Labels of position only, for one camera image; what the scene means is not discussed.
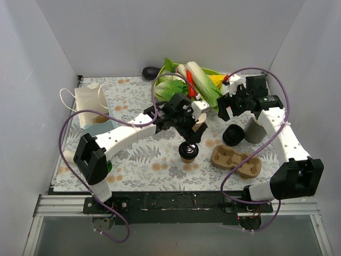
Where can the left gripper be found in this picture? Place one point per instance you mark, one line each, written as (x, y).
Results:
(189, 128)

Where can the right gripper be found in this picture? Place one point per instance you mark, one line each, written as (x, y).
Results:
(230, 101)

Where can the black cup lid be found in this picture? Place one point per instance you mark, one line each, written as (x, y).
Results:
(188, 151)

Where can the pulp cup carrier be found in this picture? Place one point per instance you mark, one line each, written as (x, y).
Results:
(99, 119)

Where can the light blue paper bag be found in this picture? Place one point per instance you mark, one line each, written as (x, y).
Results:
(91, 97)

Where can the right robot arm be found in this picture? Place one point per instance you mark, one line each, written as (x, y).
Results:
(299, 174)

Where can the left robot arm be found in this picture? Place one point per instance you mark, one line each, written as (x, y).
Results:
(93, 152)

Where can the stack of paper cups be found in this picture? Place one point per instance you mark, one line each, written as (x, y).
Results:
(201, 120)

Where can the napa cabbage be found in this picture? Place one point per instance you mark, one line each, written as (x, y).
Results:
(204, 84)

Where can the stack of black lids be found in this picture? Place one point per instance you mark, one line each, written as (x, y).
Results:
(233, 135)

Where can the yellow pepper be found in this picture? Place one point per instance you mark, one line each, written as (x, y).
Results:
(217, 80)

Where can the floral table mat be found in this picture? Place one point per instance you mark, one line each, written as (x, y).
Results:
(154, 164)

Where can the stack of pulp cup carriers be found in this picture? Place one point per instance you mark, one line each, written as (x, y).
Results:
(227, 158)

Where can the cup of white straws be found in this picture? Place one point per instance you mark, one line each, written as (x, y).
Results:
(254, 131)

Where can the green plastic vegetable tray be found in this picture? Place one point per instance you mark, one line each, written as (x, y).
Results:
(168, 71)

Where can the green lettuce head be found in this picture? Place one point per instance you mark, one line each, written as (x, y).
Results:
(166, 89)

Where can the dark purple eggplant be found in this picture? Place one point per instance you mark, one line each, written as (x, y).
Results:
(150, 73)

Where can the green bok choy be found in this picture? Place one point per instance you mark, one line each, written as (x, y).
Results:
(69, 156)

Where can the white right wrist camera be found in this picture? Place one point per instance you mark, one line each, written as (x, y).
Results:
(231, 84)

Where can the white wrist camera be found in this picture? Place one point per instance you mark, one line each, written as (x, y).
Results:
(231, 84)
(199, 107)

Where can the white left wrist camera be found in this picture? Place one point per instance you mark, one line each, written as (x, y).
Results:
(199, 107)

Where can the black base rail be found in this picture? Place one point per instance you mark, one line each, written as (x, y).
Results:
(173, 207)

